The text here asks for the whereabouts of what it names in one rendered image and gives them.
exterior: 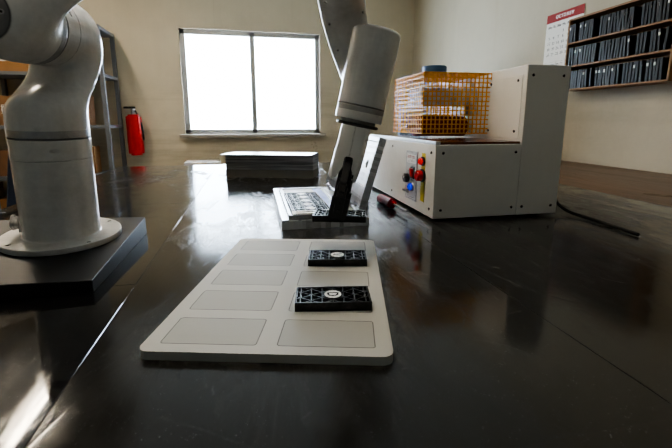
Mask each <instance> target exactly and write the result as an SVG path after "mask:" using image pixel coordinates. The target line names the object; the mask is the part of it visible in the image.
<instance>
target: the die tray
mask: <svg viewBox="0 0 672 448"><path fill-rule="evenodd" d="M309 250H365V253H366V257H367V266H308V256H309ZM326 286H368V289H369V293H370V296H371V300H372V310H362V311H310V312H295V306H294V303H295V296H296V289H297V287H326ZM140 354H141V358H142V359H144V360H170V361H210V362H250V363H290V364H330V365H370V366H386V365H389V364H391V363H392V362H393V346H392V340H391V335H390V329H389V323H388V318H387V312H386V307H385V301H384V295H383V290H382V284H381V279H380V273H379V267H378V262H377V256H376V251H375V245H374V241H372V240H339V239H257V238H245V239H241V240H239V241H238V242H237V244H236V245H235V246H234V247H233V248H232V249H231V250H230V251H229V252H228V253H227V254H226V255H225V256H224V257H223V258H222V259H221V261H220V262H219V263H218V264H217V265H216V266H215V267H214V268H213V269H212V270H211V271H210V272H209V273H208V274H207V275H206V276H205V277H204V279H203V280H202V281H201V282H200V283H199V284H198V285H197V286H196V287H195V288H194V289H193V290H192V291H191V292H190V293H189V294H188V296H187V297H186V298H185V299H184V300H183V301H182V302H181V303H180V304H179V305H178V306H177V307H176V308H175V309H174V310H173V311H172V313H171V314H170V315H169V316H168V317H167V318H166V319H165V320H164V321H163V322H162V323H161V324H160V325H159V326H158V327H157V328H156V329H155V331H154V332H153V333H152V334H151V335H150V336H149V337H148V338H147V339H146V340H145V341H144V342H143V343H142V344H141V346H140Z"/></svg>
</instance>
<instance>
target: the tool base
mask: <svg viewBox="0 0 672 448"><path fill-rule="evenodd" d="M331 187H332V186H331V185H330V184H329V183H327V188H323V187H318V188H319V189H321V190H322V191H323V192H324V193H325V194H326V195H327V196H328V197H329V198H330V199H332V195H334V192H333V191H332V190H331ZM318 188H316V187H302V188H287V189H284V188H281V189H282V190H289V189H318ZM273 196H274V200H275V204H276V208H277V212H278V216H279V220H280V224H281V228H282V230H294V229H312V228H330V227H349V226H367V225H369V217H368V216H367V215H366V223H351V222H312V219H304V220H302V221H298V220H289V218H288V215H287V213H286V210H285V207H284V204H283V201H282V198H281V195H280V193H279V188H273ZM350 206H351V207H349V208H348V210H362V209H358V208H357V207H356V206H355V205H354V204H352V203H351V204H350Z"/></svg>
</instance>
